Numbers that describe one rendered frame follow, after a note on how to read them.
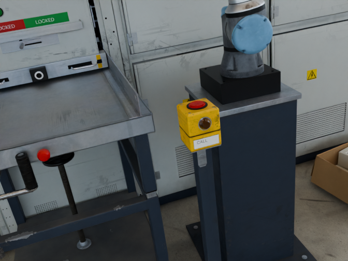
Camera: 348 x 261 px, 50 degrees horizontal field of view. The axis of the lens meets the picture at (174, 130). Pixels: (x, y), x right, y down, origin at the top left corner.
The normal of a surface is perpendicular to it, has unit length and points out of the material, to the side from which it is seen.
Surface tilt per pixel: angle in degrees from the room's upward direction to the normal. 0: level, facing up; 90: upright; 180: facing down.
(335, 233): 0
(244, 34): 97
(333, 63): 90
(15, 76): 93
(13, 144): 0
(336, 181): 76
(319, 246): 0
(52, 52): 93
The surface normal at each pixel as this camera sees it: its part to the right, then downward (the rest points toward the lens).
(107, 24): 0.30, 0.38
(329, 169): -0.89, 0.05
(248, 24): 0.07, 0.53
